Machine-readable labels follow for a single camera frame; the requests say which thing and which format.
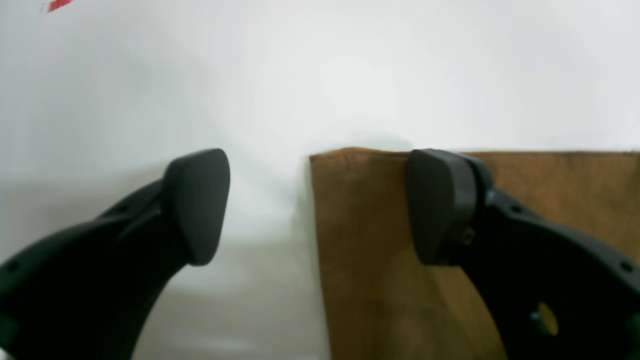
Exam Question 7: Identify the left gripper black image-right left finger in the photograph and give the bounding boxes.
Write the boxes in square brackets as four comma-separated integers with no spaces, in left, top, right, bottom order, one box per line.
[0,148,231,360]

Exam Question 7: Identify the brown t-shirt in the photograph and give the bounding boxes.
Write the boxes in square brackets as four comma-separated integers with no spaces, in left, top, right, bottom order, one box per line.
[310,147,639,360]

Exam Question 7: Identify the left gripper black image-right right finger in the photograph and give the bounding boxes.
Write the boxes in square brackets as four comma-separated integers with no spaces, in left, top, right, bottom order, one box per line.
[405,149,640,360]

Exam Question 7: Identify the red tape rectangle marking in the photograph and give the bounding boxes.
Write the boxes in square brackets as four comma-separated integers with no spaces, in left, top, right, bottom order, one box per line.
[41,0,74,14]

